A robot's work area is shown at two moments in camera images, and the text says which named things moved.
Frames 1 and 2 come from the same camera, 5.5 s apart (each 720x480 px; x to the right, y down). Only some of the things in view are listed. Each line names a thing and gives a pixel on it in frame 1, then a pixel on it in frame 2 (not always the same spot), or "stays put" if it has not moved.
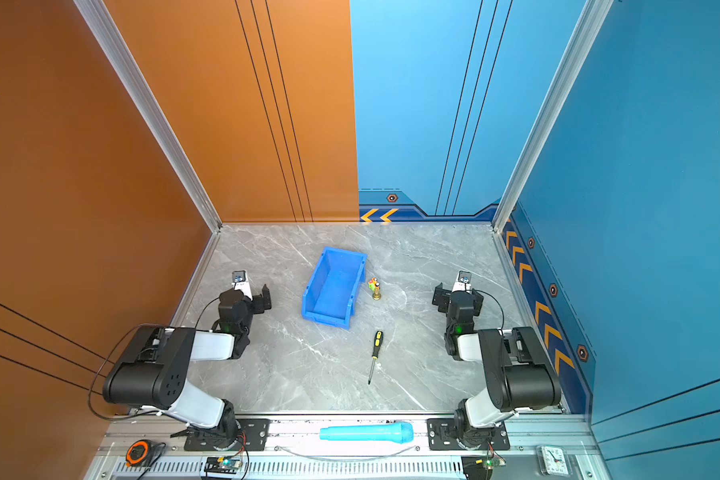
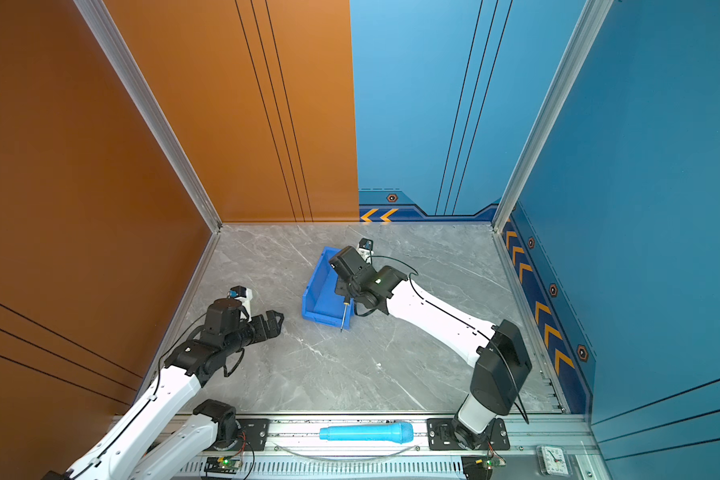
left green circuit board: (222, 465) stays put
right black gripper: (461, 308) to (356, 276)
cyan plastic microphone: (394, 433) stays put
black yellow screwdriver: (375, 351) to (346, 303)
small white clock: (555, 461) stays put
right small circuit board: (489, 463) stays put
